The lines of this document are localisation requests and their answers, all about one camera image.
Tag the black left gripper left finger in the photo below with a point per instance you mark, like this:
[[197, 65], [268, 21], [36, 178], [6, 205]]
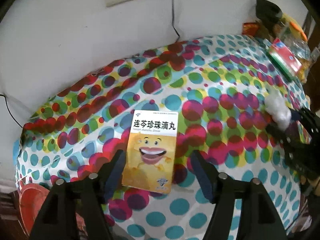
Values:
[[57, 217]]

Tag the clear plastic bag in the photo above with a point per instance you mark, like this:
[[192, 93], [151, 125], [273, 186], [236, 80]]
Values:
[[276, 107]]

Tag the yellow cartoon face medicine box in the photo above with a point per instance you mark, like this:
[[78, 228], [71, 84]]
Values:
[[150, 153]]

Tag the red rusty round tray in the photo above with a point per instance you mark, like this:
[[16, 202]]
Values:
[[31, 198]]

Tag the red green medicine box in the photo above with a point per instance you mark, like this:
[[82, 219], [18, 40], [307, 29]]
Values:
[[284, 59]]

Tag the colourful polka dot bedsheet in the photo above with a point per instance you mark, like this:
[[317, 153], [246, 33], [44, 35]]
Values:
[[216, 84]]

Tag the yellow plush toy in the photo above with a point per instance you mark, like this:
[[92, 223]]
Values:
[[294, 27]]

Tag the red snack packet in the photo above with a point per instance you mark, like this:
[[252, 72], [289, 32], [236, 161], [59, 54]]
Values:
[[250, 28]]

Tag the black phone holder stand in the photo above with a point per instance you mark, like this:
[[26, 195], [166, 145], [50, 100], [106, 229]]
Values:
[[268, 12]]

